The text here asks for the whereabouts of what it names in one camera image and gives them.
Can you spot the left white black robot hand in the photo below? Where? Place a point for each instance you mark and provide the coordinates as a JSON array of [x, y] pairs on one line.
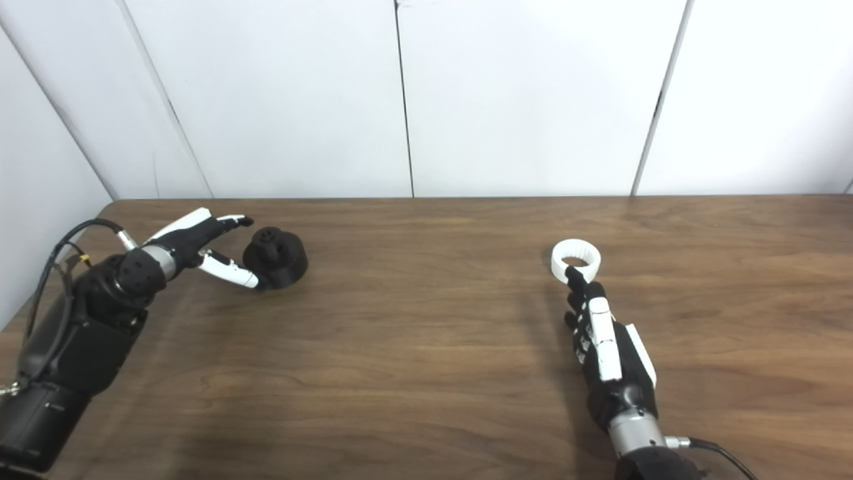
[[193, 240]]

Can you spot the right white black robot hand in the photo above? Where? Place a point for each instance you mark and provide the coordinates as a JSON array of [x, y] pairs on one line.
[[610, 346]]

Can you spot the round black part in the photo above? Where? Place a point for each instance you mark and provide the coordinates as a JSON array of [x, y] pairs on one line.
[[283, 263]]

